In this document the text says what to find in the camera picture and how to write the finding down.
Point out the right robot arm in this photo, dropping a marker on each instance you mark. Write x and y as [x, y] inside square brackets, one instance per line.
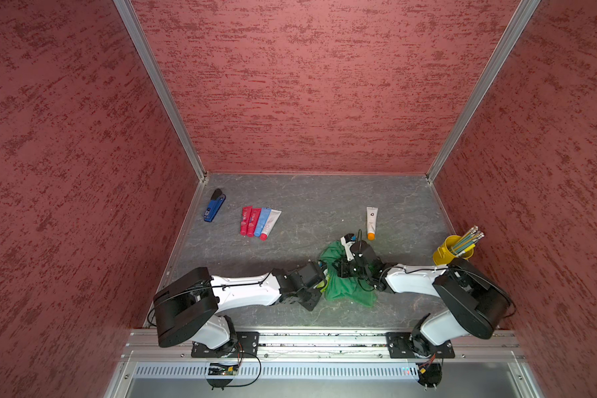
[473, 304]

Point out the left corner aluminium profile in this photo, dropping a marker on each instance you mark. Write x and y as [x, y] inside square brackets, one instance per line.
[132, 24]

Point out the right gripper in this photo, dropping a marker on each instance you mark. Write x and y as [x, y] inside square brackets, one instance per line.
[342, 270]

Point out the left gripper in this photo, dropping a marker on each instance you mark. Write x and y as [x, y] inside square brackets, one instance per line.
[310, 304]

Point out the right corner aluminium profile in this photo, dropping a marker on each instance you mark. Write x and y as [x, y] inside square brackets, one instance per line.
[516, 26]

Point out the blue stapler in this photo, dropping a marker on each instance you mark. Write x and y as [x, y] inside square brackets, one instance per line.
[214, 206]

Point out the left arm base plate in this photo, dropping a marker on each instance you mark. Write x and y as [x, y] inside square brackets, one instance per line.
[240, 343]

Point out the white tube pink cap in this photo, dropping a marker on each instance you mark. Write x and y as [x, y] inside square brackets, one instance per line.
[273, 217]

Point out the blue toothpaste tube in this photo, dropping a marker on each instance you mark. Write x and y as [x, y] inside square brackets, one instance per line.
[263, 217]

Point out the corner aluminium profile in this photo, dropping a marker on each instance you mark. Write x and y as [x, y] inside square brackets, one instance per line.
[132, 24]
[516, 26]

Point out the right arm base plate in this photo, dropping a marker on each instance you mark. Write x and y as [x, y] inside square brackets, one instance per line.
[416, 346]

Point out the yellow cup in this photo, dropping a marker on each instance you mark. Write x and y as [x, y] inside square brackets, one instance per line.
[443, 255]

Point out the white tube orange cap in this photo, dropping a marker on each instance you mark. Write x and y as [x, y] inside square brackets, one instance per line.
[371, 221]

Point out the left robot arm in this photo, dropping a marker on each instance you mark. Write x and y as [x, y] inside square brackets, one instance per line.
[192, 308]

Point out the pink toothpaste tube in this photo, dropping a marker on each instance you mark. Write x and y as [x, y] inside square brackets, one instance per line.
[253, 221]
[245, 219]

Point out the green microfiber cloth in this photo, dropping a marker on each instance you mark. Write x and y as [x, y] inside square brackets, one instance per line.
[342, 288]

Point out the pencils in cup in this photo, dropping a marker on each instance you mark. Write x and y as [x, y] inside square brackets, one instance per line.
[467, 242]

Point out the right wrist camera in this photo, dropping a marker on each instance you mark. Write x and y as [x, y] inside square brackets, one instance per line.
[347, 242]

